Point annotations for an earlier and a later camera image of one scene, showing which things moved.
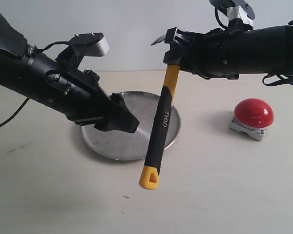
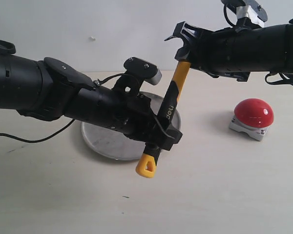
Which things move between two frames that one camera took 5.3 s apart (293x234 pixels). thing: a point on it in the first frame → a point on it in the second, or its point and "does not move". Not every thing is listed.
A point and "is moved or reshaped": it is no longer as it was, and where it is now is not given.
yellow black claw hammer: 149,179 is moved or reshaped
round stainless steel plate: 124,146 does not move
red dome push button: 253,116 does not move
